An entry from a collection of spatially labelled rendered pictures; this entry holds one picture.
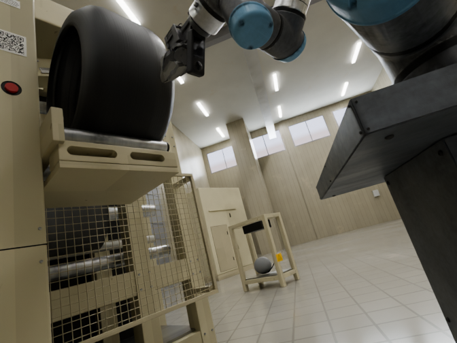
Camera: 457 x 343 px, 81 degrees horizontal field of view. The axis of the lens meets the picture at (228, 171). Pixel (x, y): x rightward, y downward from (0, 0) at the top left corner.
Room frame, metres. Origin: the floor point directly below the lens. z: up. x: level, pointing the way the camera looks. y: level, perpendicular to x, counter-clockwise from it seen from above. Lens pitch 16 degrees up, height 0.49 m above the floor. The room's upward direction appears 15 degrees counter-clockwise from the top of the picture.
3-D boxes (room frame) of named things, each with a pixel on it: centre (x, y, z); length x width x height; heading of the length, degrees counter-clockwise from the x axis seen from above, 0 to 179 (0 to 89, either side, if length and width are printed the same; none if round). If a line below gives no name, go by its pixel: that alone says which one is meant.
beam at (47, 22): (1.14, 0.56, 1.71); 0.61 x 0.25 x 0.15; 139
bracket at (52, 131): (0.72, 0.54, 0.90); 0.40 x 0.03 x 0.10; 49
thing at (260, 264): (3.43, -0.15, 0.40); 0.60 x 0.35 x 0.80; 50
